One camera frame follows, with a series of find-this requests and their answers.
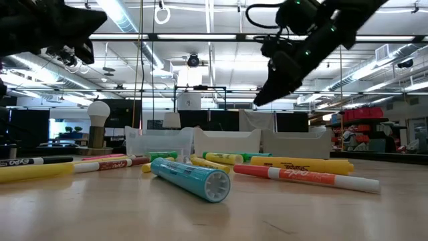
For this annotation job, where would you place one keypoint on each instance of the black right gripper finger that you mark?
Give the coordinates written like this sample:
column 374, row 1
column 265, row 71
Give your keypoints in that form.
column 287, row 89
column 281, row 73

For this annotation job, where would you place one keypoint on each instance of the red Expo marker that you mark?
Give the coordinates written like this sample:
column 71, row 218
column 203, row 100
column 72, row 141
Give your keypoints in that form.
column 110, row 164

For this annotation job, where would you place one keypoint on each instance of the slim yellow marker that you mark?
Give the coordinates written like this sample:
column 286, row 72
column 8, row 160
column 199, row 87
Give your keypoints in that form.
column 117, row 158

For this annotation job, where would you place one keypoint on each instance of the translucent plastic bin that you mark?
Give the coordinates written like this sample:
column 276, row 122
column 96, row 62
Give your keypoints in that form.
column 157, row 140

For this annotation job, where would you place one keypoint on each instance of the black panel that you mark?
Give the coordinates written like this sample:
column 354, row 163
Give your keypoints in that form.
column 30, row 127
column 123, row 114
column 217, row 120
column 292, row 122

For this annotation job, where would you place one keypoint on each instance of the black Expo marker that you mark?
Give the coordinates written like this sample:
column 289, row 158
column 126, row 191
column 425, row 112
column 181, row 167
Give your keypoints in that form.
column 57, row 160

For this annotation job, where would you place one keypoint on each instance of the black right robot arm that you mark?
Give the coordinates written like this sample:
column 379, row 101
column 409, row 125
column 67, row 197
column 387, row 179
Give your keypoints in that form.
column 354, row 16

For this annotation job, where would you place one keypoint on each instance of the long yellow highlighter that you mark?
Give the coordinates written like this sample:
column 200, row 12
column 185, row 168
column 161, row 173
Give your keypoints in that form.
column 33, row 171

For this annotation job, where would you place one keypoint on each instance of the green potted plants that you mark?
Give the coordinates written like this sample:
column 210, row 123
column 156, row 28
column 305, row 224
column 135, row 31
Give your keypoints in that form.
column 73, row 129

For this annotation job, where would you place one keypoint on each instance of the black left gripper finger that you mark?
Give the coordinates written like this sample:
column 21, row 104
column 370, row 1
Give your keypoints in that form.
column 83, row 17
column 80, row 33

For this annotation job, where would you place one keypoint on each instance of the pink highlighter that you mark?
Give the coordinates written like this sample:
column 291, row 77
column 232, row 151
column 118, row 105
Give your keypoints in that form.
column 103, row 156

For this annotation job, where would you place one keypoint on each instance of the black overhead camera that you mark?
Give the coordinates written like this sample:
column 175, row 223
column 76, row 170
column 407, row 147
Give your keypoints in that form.
column 193, row 61

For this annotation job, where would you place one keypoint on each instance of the black dome camera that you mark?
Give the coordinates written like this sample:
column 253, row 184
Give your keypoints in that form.
column 405, row 63

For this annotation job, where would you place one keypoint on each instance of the orange Expo marker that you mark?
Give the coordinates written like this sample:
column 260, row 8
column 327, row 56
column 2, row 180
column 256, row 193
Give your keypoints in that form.
column 301, row 176

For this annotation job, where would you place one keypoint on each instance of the grey cloth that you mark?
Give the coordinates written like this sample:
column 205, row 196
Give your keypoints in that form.
column 255, row 120

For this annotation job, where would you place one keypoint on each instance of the white box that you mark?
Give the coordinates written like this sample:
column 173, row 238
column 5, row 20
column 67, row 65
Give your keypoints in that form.
column 189, row 100

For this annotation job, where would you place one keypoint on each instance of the black aluminium table frame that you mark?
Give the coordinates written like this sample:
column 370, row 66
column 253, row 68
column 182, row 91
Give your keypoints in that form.
column 384, row 157

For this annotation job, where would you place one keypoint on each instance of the black ceiling light cluster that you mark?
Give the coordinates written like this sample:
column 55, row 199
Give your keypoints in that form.
column 68, row 59

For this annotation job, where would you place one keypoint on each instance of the thick teal marker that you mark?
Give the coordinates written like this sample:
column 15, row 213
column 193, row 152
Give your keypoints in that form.
column 187, row 177

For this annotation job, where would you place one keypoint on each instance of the white plastic bin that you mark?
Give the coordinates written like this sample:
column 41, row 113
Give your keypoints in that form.
column 227, row 142

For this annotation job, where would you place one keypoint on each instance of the yellow Sharpie highlighter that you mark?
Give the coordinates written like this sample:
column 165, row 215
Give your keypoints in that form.
column 224, row 158

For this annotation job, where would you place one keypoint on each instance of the white light bulb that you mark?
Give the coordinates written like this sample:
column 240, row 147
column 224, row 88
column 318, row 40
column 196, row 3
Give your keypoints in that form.
column 98, row 112

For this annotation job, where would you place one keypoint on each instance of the dark storage shelf unit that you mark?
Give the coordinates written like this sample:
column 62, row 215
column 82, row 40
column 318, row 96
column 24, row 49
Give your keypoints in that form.
column 354, row 124

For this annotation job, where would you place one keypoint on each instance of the wooden bulb base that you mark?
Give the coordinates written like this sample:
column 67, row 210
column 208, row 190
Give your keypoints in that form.
column 96, row 137

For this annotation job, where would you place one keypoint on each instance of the red storage bins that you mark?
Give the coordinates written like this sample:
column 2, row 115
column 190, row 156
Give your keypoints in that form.
column 364, row 114

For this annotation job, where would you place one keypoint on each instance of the white cup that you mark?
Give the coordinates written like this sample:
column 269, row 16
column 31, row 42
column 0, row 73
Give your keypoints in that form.
column 13, row 152

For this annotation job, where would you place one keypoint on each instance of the long ceiling light bar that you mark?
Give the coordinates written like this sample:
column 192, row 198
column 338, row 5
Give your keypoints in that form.
column 197, row 37

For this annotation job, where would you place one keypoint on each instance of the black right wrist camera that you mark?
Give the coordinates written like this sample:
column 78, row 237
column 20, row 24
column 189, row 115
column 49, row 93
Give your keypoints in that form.
column 296, row 16

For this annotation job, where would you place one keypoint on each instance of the large orange-yellow Sharpie highlighter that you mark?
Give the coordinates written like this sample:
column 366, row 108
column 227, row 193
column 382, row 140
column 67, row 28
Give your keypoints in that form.
column 301, row 164

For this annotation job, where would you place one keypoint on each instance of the pale grey plastic bin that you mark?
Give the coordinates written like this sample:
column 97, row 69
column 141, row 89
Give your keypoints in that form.
column 297, row 144

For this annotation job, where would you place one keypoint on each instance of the white lampshade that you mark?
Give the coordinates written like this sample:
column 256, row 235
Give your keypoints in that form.
column 172, row 121

